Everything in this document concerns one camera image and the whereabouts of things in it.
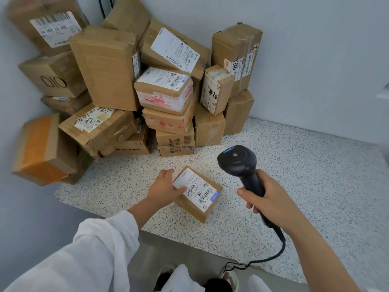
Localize person's right hand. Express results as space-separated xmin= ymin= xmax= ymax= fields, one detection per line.
xmin=237 ymin=170 xmax=305 ymax=238

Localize person's left hand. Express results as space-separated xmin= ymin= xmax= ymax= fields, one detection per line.
xmin=146 ymin=169 xmax=188 ymax=209

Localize small labelled cardboard box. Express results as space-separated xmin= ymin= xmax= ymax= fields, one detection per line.
xmin=172 ymin=166 xmax=223 ymax=224

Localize black barcode scanner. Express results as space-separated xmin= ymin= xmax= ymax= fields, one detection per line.
xmin=217 ymin=145 xmax=286 ymax=242

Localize person's right forearm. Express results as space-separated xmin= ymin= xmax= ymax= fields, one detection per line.
xmin=283 ymin=222 xmax=363 ymax=292

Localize person's left forearm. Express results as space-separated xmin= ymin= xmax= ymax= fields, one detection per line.
xmin=0 ymin=196 xmax=158 ymax=292

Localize person's left shoe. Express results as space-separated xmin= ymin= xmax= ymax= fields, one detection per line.
xmin=153 ymin=264 xmax=177 ymax=292

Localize person's shoe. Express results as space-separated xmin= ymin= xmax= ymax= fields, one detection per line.
xmin=218 ymin=268 xmax=239 ymax=291
xmin=153 ymin=264 xmax=177 ymax=292

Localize person's white trousers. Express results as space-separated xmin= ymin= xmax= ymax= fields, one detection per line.
xmin=160 ymin=264 xmax=272 ymax=292

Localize person's right shoe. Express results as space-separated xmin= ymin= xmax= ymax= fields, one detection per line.
xmin=218 ymin=268 xmax=239 ymax=291

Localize pile of brown cardboard parcels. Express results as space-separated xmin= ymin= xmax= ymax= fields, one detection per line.
xmin=6 ymin=0 xmax=264 ymax=187

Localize black scanner cable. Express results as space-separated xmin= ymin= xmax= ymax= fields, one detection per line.
xmin=223 ymin=232 xmax=287 ymax=273

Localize black wall cables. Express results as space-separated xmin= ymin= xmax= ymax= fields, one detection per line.
xmin=98 ymin=0 xmax=115 ymax=19

